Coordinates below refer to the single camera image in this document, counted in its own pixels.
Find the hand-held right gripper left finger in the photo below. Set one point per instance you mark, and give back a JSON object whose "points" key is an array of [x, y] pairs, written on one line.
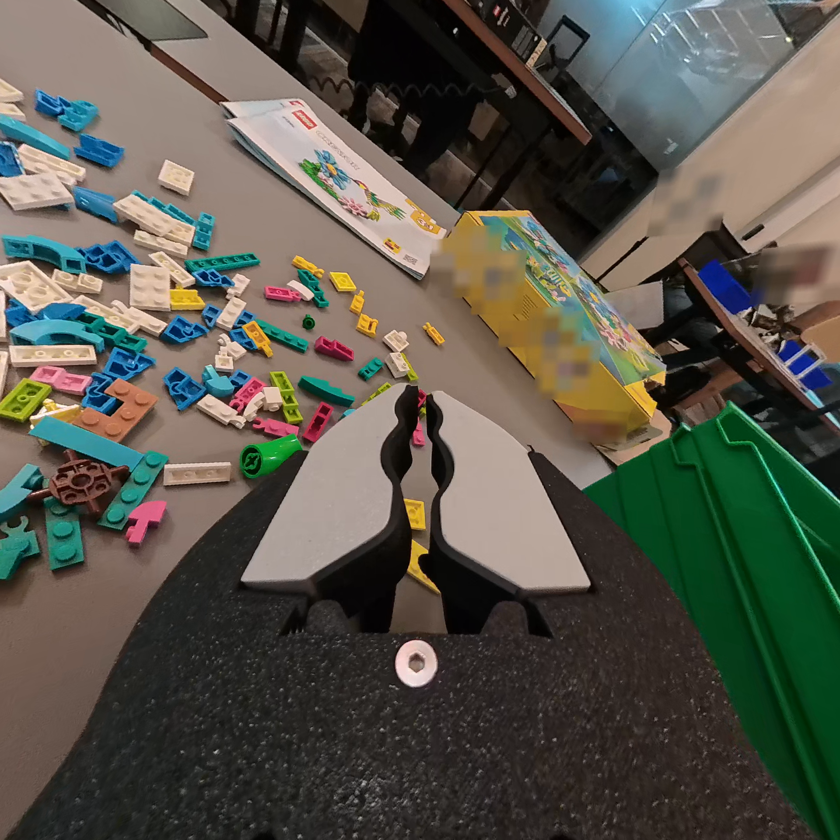
{"points": [[328, 512]]}

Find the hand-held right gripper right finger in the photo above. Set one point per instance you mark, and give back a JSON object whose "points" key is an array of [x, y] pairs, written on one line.
{"points": [[499, 512]]}

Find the small cluster of lego bricks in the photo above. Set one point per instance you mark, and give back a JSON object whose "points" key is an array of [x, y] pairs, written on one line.
{"points": [[415, 514]]}

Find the yellow lego box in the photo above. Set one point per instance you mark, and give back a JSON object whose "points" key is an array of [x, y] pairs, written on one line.
{"points": [[551, 308]]}

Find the large pile of lego pieces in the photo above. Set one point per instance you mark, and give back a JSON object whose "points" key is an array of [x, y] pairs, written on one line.
{"points": [[144, 315]]}

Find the lego instruction booklet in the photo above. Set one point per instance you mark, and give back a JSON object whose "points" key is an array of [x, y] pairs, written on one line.
{"points": [[341, 177]]}

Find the green plastic crate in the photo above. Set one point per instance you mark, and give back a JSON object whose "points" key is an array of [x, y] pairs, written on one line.
{"points": [[741, 577]]}

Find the wooden workbench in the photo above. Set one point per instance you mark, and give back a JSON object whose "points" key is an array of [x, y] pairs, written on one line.
{"points": [[754, 341]]}

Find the blue storage bin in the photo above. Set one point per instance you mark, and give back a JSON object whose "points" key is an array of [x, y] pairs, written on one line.
{"points": [[804, 364], [722, 285]]}

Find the long wooden desk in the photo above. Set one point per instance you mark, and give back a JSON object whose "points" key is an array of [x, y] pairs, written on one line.
{"points": [[512, 59]]}

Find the black box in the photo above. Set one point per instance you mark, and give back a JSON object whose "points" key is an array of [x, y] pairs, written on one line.
{"points": [[512, 26]]}

